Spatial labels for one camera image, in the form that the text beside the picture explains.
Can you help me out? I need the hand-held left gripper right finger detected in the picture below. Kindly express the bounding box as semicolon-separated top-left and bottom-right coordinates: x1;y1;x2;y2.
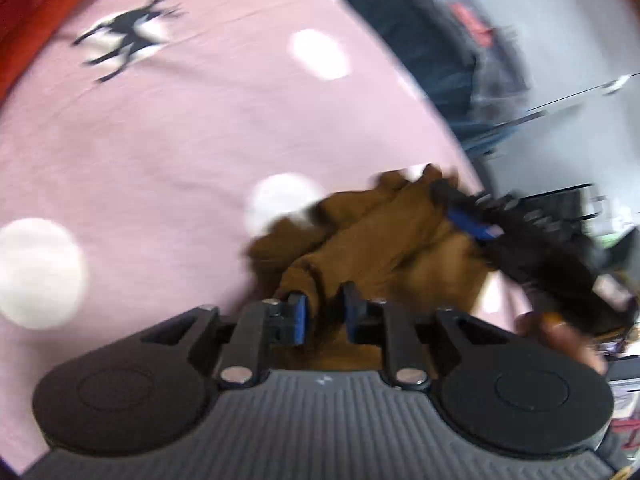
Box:
341;282;514;393

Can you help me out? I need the red knit garment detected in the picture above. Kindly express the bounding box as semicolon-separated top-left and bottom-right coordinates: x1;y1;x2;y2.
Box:
0;0;149;103

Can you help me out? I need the person's right hand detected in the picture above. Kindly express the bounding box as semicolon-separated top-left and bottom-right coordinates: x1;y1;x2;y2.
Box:
514;310;610;375

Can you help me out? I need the pink deer-print bedsheet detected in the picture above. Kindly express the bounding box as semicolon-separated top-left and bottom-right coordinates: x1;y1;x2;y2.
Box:
0;0;536;476

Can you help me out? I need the small red cloth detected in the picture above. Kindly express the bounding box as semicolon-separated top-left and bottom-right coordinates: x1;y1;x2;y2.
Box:
448;2;497;47

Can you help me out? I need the massage bed with dark cover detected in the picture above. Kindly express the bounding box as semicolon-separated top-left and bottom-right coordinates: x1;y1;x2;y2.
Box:
318;0;532;157

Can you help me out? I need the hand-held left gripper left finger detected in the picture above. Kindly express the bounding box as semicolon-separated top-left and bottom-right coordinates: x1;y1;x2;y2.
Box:
140;292;309;392

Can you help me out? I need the brown sweater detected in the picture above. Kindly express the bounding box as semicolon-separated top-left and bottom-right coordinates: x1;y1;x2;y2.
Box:
246;162;501;372

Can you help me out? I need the black shelf rack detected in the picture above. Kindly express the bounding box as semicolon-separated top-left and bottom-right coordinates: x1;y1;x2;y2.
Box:
515;183;603;226

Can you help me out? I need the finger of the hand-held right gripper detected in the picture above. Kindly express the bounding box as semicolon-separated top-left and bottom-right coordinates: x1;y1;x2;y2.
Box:
429;179;507;244

